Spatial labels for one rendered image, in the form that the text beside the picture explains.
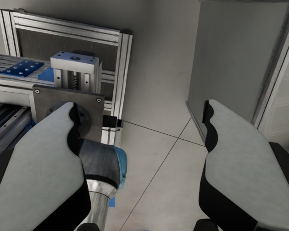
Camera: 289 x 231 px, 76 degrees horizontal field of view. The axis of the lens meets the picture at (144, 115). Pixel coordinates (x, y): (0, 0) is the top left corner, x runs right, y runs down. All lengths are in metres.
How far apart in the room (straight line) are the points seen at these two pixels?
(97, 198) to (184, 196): 2.43
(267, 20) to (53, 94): 0.77
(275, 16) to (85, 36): 1.08
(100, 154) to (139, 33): 1.23
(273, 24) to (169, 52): 0.98
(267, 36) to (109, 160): 0.68
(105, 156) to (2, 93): 0.50
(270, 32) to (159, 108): 1.24
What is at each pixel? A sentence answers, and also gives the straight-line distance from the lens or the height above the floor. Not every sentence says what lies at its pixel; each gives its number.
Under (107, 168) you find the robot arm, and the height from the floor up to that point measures 1.25.
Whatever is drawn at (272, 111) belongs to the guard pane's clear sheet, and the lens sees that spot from 0.79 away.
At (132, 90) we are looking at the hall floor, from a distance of 1.73.
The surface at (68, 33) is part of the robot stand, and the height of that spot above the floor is 0.21.
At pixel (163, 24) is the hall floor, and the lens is 1.61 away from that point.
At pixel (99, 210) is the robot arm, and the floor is 1.34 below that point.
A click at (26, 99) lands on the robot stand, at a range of 0.83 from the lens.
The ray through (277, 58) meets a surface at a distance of 0.76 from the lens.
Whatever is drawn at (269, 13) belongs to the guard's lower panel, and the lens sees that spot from 0.85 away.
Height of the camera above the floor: 1.59
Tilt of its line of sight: 58 degrees down
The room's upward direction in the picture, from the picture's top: 176 degrees clockwise
